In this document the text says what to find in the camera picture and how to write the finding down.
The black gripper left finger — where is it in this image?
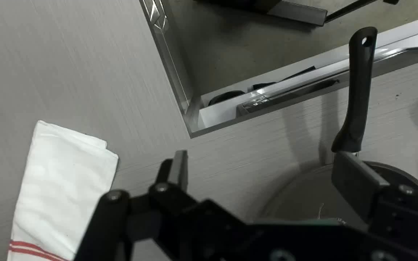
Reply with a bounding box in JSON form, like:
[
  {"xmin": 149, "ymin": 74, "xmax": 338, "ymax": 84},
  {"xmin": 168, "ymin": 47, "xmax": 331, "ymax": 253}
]
[{"xmin": 75, "ymin": 150, "xmax": 210, "ymax": 261}]

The black frying pan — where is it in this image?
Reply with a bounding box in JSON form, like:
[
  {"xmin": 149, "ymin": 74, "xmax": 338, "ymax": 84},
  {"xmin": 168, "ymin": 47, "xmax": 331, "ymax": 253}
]
[{"xmin": 258, "ymin": 26, "xmax": 418, "ymax": 229}]

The white towel with red stripes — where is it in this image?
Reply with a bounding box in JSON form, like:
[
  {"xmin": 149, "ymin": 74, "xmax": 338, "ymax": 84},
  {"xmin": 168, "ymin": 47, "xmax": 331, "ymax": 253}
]
[{"xmin": 6, "ymin": 119, "xmax": 120, "ymax": 261}]

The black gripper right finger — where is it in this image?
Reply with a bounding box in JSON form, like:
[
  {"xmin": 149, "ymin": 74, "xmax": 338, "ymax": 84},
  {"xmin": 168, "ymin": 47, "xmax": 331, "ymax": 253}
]
[{"xmin": 331, "ymin": 150, "xmax": 418, "ymax": 261}]

